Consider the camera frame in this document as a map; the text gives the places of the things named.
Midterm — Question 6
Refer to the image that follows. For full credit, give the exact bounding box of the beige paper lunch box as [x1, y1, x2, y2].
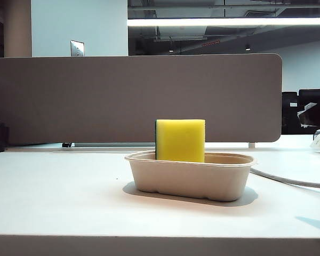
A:
[124, 150, 257, 202]

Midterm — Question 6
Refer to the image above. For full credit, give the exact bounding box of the grey ceiling air duct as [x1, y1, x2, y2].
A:
[154, 26, 207, 41]

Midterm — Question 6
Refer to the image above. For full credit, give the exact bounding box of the yellow green cleaning sponge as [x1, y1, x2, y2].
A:
[155, 118, 206, 163]

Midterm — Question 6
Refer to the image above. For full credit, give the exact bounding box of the long ceiling light strip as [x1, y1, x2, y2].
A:
[127, 17, 320, 27]

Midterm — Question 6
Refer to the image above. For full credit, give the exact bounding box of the grey cable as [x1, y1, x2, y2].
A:
[249, 167, 320, 189]

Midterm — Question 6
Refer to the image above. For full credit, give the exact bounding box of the brown desk divider panel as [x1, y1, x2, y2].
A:
[0, 53, 283, 146]

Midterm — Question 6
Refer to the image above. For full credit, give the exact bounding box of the metal wall switch plate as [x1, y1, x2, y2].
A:
[70, 39, 85, 57]

